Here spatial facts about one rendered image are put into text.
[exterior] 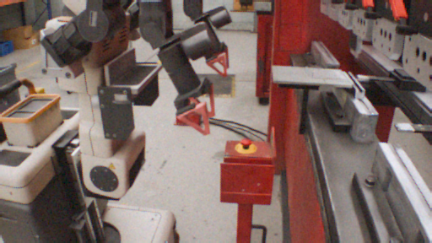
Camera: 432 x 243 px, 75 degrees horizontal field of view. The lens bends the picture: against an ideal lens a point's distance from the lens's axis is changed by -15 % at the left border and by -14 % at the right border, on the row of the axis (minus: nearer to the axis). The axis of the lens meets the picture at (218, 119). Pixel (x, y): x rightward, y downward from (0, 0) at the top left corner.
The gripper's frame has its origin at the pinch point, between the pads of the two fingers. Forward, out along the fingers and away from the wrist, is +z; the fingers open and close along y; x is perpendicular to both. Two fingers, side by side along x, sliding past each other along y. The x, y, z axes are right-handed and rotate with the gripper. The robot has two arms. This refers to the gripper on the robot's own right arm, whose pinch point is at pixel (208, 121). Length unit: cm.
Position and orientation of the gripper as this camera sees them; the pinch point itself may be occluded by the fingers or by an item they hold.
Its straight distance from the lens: 76.6
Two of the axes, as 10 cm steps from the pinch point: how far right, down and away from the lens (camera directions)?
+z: 4.5, 8.3, 3.3
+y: 1.1, -4.2, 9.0
